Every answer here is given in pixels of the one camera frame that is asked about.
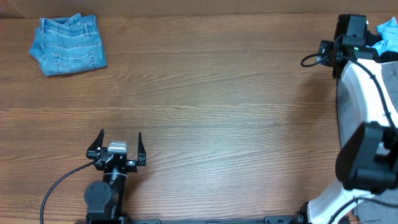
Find grey shorts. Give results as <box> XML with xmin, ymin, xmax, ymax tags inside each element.
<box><xmin>337</xmin><ymin>62</ymin><xmax>397</xmax><ymax>224</ymax></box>

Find light blue cloth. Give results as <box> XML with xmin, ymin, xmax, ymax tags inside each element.
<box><xmin>370</xmin><ymin>17</ymin><xmax>397</xmax><ymax>55</ymax></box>

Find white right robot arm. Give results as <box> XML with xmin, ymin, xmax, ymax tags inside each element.
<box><xmin>294</xmin><ymin>14</ymin><xmax>397</xmax><ymax>223</ymax></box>

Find folded blue denim jeans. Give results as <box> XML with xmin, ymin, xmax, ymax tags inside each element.
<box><xmin>29</xmin><ymin>13</ymin><xmax>108</xmax><ymax>77</ymax></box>

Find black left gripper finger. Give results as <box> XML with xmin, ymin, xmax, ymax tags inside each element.
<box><xmin>137</xmin><ymin>133</ymin><xmax>146</xmax><ymax>166</ymax></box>
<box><xmin>86</xmin><ymin>129</ymin><xmax>104</xmax><ymax>159</ymax></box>

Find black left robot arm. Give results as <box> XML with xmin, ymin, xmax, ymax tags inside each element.
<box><xmin>84</xmin><ymin>130</ymin><xmax>146</xmax><ymax>223</ymax></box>

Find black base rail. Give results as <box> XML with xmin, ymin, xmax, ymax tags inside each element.
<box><xmin>77</xmin><ymin>212</ymin><xmax>310</xmax><ymax>224</ymax></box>

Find black garment with white label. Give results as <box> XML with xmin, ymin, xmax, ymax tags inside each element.
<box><xmin>366</xmin><ymin>30</ymin><xmax>397</xmax><ymax>62</ymax></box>

